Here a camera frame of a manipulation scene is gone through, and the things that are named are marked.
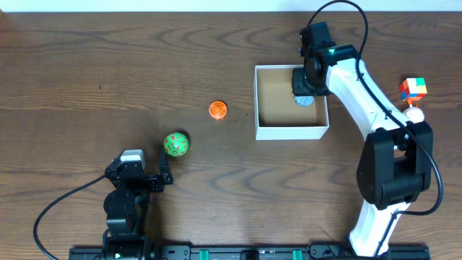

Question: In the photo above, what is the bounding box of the green ball with red numbers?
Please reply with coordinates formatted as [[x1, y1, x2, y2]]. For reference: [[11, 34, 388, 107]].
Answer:
[[163, 132, 189, 157]]

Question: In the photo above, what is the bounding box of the orange round plastic toy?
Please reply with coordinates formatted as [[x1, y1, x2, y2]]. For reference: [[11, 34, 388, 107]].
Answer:
[[209, 100, 228, 120]]

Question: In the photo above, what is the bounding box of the multicoloured puzzle cube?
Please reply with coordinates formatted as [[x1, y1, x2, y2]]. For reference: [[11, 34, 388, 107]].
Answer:
[[399, 78, 427, 103]]

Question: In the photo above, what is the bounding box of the pink and white duck figure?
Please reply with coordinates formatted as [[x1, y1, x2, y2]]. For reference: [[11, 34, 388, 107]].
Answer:
[[403, 106, 425, 124]]

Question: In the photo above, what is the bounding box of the grey and yellow toy truck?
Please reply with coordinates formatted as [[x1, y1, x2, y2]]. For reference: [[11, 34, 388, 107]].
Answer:
[[294, 95, 315, 107]]

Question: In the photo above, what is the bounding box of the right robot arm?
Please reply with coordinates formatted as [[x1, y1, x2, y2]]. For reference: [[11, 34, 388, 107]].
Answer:
[[292, 43, 435, 257]]

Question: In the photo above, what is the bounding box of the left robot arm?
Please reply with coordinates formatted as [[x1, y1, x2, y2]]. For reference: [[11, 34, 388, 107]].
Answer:
[[101, 149, 173, 260]]

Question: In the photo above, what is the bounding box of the white cardboard box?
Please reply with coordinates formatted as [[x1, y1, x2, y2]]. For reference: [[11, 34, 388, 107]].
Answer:
[[253, 65, 329, 141]]

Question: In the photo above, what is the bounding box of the black mounting rail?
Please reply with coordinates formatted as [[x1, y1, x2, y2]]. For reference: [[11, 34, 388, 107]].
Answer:
[[68, 243, 431, 260]]

